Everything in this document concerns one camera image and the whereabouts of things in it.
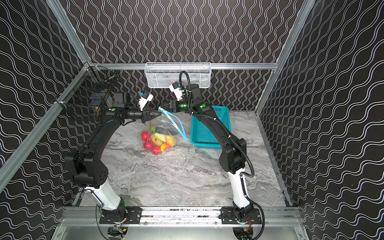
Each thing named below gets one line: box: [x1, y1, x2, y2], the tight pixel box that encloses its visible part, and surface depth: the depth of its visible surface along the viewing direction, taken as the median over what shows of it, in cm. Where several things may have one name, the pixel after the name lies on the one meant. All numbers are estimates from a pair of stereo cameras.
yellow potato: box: [164, 135, 176, 147], surface depth 93 cm
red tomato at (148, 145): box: [143, 140, 154, 151], surface depth 93 cm
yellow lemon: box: [151, 133, 163, 146], surface depth 95 cm
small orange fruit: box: [160, 142, 172, 153], surface depth 96 cm
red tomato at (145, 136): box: [141, 132, 150, 142], surface depth 92 cm
